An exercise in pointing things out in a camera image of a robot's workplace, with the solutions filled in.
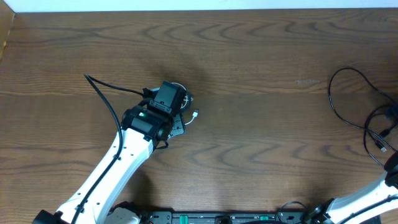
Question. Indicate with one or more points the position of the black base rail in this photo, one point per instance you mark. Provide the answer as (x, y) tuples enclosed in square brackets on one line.
[(230, 217)]

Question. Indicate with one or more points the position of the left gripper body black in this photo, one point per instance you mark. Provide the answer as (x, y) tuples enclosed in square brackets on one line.
[(178, 127)]

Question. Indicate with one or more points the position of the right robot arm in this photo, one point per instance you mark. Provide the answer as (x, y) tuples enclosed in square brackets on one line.
[(376, 198)]

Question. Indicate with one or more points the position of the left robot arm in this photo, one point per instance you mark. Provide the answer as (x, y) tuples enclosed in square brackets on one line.
[(156, 119)]

